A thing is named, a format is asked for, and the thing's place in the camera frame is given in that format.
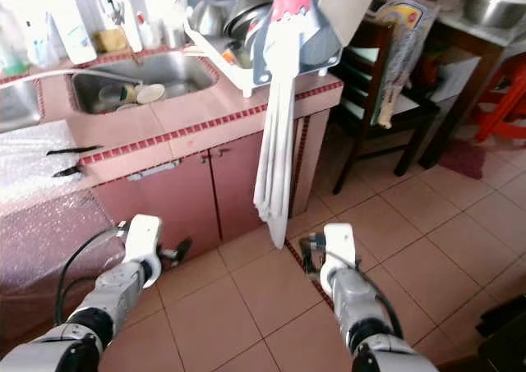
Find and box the steel bowl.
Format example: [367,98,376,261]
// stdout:
[187,0,229,38]

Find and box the white plastic bottle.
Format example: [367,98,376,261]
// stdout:
[49,0,98,65]

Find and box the dark table steel top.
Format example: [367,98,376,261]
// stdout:
[419,11,526,172]

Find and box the beige cup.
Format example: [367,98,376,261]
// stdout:
[136,83,168,106]

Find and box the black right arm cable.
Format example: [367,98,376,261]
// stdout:
[321,247,408,340]

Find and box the long black thin utensil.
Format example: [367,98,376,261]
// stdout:
[47,145,104,157]

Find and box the stainless steel pot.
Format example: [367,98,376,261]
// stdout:
[460,0,526,30]

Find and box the dark wooden chair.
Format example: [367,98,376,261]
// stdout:
[329,17,443,196]

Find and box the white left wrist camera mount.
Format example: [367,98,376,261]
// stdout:
[123,214,164,289]

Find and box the clear plastic bag yellow label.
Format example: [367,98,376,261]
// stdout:
[374,0,438,131]

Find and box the white dish rack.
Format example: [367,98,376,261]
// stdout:
[182,0,342,100]

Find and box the clear bubble wrap sheet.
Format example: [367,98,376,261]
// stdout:
[0,122,132,340]

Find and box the white hanging cloth red print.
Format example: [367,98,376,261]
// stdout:
[252,0,325,250]

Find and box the clear bottle blue cap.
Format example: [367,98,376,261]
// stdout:
[0,27,30,77]

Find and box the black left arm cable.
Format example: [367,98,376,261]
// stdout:
[53,221,129,328]

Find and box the long white water hose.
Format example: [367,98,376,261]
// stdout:
[0,67,141,87]

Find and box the red stool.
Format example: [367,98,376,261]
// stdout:
[473,52,526,143]

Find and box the narrow pink cabinet door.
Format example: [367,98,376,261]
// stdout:
[210,130,268,241]

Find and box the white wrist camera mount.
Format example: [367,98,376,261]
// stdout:
[321,223,358,299]
[123,214,164,289]

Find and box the silver cabinet handle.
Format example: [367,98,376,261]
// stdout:
[129,160,182,181]

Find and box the dark red floor mat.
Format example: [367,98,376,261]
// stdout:
[437,138,487,181]

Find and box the grey flat board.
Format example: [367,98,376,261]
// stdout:
[321,0,383,48]

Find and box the wide pink cabinet door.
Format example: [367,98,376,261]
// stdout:
[92,154,217,254]

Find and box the short black thin utensil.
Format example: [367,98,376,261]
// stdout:
[52,167,85,179]

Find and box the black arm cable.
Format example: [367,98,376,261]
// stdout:
[53,221,129,328]
[321,247,408,340]

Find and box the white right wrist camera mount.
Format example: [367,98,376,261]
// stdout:
[321,223,358,299]

